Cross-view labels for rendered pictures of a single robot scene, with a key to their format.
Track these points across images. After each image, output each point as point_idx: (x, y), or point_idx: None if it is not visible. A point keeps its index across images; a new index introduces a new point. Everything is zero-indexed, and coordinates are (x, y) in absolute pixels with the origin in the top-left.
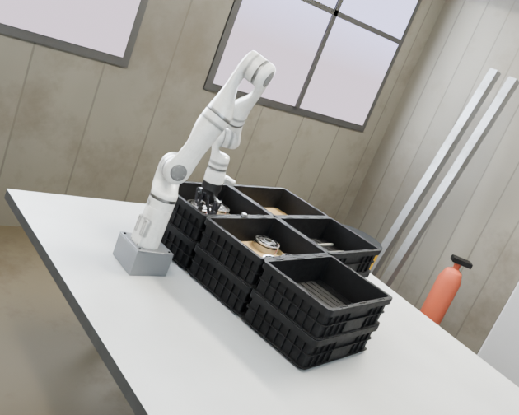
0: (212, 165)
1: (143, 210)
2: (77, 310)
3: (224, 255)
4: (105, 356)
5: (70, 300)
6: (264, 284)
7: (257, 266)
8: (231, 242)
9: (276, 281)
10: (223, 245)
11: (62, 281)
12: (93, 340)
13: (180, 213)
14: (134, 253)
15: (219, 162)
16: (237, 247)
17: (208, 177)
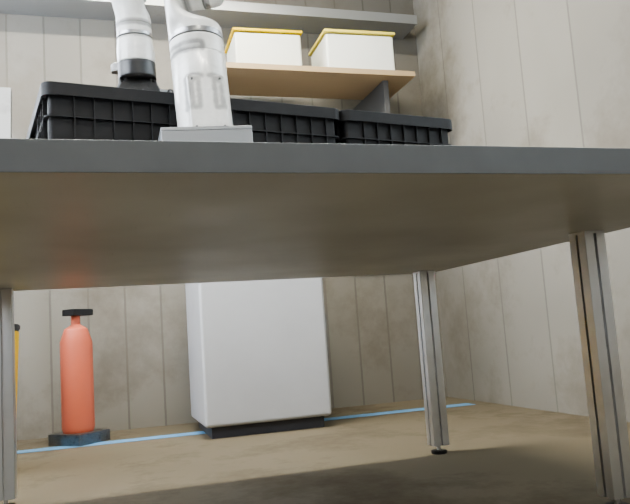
0: (140, 28)
1: (191, 65)
2: (415, 157)
3: (273, 141)
4: (552, 160)
5: (374, 160)
6: (358, 143)
7: (333, 125)
8: (281, 110)
9: (370, 128)
10: (266, 125)
11: (312, 150)
12: (501, 165)
13: (142, 119)
14: (244, 135)
15: (148, 20)
16: (295, 112)
17: (142, 50)
